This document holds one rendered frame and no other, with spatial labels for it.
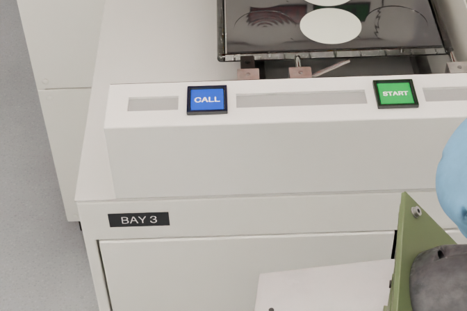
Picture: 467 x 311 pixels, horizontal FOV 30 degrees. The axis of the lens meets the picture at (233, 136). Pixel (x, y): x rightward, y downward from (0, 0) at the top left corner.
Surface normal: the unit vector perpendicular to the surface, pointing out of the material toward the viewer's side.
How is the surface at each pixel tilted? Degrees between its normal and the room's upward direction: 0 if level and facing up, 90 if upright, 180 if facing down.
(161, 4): 0
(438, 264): 25
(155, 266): 90
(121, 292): 90
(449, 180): 49
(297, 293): 0
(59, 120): 90
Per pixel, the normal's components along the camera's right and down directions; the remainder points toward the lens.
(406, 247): 0.72, -0.40
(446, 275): -0.44, -0.67
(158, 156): 0.02, 0.68
